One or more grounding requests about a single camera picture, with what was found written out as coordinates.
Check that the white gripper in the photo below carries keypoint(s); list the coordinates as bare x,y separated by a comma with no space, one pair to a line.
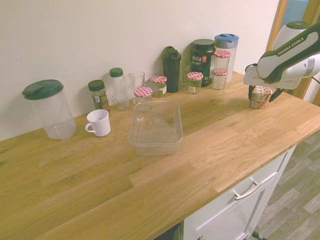
251,77

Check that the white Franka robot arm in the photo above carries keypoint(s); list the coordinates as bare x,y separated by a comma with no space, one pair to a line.
287,57

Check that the clear plastic rectangular container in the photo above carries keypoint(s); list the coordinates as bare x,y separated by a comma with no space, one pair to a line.
156,140

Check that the faceted jar red checked lid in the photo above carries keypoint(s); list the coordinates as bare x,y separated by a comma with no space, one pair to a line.
219,81

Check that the empty jar red checked lid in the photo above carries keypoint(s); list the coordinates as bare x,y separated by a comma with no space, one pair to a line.
143,93
221,61
194,83

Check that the translucent pitcher blue lid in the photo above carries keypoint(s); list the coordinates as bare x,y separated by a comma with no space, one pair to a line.
231,45

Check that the black Vega protein tub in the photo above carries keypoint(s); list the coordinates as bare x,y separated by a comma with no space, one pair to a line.
201,60

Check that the clear glass tumbler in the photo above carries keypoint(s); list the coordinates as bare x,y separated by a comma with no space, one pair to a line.
184,77

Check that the black shaker bottle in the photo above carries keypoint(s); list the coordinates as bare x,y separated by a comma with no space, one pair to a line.
172,72

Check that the labelled jar red checked lid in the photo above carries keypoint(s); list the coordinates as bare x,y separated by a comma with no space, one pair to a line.
159,86

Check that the clear glass mug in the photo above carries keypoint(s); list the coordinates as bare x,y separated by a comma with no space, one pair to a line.
136,80

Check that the white cabinet drawer front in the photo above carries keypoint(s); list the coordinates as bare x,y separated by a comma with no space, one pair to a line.
225,220

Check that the clear bottle green cap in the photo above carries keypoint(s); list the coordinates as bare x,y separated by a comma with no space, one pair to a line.
119,90

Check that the silver cabinet knob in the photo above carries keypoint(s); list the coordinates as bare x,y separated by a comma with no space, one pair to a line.
200,237

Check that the spice jar dark lid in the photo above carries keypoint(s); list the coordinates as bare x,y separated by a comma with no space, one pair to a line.
98,96

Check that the white mug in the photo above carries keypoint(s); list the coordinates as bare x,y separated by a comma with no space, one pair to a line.
100,125

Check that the dark dishwasher front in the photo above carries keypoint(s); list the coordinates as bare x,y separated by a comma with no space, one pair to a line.
170,233

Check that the clear pitcher green lid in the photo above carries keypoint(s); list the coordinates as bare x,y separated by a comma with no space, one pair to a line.
53,115

